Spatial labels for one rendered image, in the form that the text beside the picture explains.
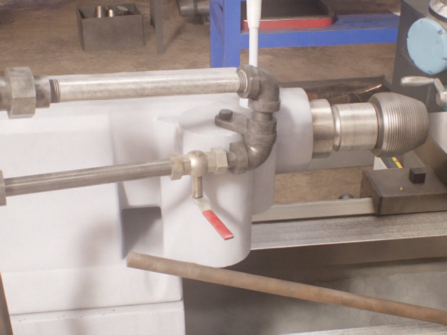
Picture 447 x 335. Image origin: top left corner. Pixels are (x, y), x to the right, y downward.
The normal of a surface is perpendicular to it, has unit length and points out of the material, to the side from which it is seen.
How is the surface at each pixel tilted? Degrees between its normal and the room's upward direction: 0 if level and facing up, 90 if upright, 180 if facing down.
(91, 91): 81
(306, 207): 45
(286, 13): 0
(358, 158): 90
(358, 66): 0
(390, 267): 90
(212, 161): 67
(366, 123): 59
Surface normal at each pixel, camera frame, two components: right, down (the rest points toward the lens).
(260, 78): 0.44, -0.12
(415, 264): 0.13, 0.47
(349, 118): 0.08, -0.33
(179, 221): -0.59, 0.20
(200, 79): 0.39, -0.33
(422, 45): -0.86, 0.32
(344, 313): -0.08, -0.88
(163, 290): 0.11, 0.00
